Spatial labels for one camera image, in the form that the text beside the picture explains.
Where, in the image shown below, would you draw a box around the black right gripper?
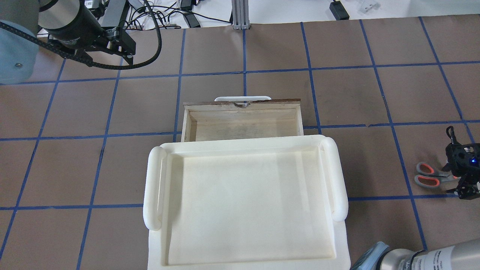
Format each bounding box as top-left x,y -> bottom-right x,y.
445,126 -> 480,200

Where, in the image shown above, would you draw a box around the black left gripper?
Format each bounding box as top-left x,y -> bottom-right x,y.
56,0 -> 137,65

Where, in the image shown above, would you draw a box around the grey orange handled scissors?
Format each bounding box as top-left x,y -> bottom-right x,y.
414,162 -> 459,189

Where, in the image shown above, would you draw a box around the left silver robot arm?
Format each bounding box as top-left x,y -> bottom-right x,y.
1,0 -> 137,84

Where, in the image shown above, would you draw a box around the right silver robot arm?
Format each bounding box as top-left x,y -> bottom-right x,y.
352,126 -> 479,270

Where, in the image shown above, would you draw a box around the white plastic tray box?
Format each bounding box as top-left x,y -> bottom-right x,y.
143,135 -> 350,270

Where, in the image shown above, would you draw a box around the black power adapter brick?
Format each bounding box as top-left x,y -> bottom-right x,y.
329,0 -> 350,21

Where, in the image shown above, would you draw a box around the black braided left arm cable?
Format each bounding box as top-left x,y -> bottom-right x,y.
0,0 -> 162,71

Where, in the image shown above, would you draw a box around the aluminium frame post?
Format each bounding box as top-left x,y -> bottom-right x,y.
231,0 -> 251,30

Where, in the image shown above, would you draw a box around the wooden drawer with white handle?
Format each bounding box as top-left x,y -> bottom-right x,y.
181,96 -> 304,142

